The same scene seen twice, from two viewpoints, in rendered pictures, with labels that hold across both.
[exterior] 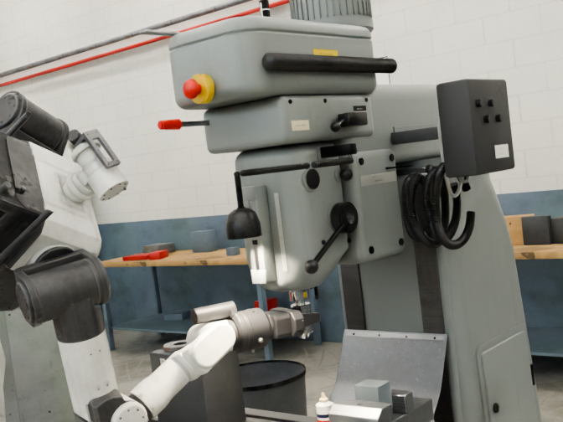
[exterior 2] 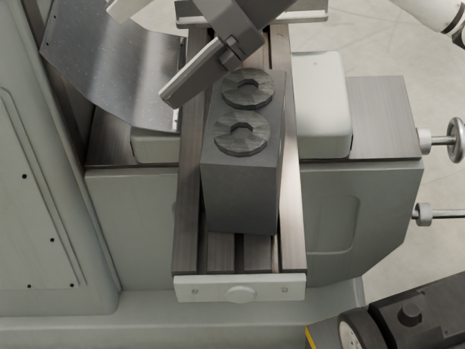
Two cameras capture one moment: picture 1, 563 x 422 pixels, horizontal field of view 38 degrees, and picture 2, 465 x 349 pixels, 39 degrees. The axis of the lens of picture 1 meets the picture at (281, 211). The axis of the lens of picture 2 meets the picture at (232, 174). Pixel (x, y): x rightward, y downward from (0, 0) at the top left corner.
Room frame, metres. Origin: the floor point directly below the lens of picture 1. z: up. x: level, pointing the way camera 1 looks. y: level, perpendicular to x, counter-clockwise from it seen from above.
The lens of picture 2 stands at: (2.52, 0.85, 1.91)
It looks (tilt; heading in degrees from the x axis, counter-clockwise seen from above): 51 degrees down; 233
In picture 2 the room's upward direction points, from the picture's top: 4 degrees counter-clockwise
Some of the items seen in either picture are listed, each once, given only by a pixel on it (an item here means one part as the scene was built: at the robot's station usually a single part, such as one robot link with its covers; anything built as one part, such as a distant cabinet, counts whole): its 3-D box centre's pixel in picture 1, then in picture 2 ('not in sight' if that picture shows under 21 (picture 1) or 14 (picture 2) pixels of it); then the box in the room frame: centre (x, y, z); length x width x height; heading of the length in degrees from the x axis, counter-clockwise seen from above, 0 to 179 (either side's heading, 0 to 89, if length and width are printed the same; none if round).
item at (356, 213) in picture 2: not in sight; (254, 193); (1.81, 0.00, 0.46); 0.80 x 0.30 x 0.60; 140
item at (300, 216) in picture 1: (291, 216); not in sight; (1.83, -0.02, 1.47); 0.21 x 0.19 x 0.32; 50
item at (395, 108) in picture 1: (397, 125); not in sight; (2.21, -0.34, 1.66); 0.80 x 0.23 x 0.20; 140
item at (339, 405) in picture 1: (360, 414); not in sight; (1.67, -0.11, 1.05); 0.12 x 0.06 x 0.04; 51
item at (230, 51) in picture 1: (276, 66); not in sight; (1.84, -0.03, 1.81); 0.47 x 0.26 x 0.16; 140
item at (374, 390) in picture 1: (373, 396); not in sight; (1.72, -0.15, 1.07); 0.06 x 0.05 x 0.06; 51
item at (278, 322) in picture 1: (267, 326); not in sight; (1.78, 0.06, 1.23); 0.13 x 0.12 x 0.10; 31
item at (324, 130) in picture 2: not in sight; (240, 100); (1.83, -0.02, 0.82); 0.50 x 0.35 x 0.12; 140
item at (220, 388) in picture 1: (196, 383); (246, 148); (2.05, 0.27, 1.06); 0.22 x 0.12 x 0.20; 43
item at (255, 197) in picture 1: (259, 234); not in sight; (1.74, 0.05, 1.45); 0.04 x 0.04 x 0.21; 50
